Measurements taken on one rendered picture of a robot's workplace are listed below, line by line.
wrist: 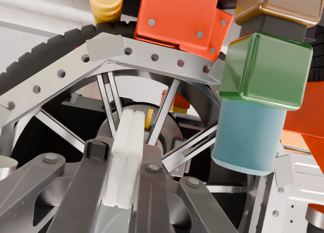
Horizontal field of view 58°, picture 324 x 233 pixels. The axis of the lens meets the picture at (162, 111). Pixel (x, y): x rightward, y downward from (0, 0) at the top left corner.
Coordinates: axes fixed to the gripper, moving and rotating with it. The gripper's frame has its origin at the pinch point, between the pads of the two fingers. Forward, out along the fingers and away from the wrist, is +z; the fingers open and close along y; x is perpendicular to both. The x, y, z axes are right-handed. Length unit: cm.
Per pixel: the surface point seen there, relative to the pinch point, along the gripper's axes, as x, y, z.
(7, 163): -6.8, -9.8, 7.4
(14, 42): -66, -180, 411
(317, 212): -7.4, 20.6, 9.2
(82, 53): 0.2, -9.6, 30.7
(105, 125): -30, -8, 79
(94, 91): -108, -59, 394
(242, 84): 5.3, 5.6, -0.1
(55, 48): -1.2, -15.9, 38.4
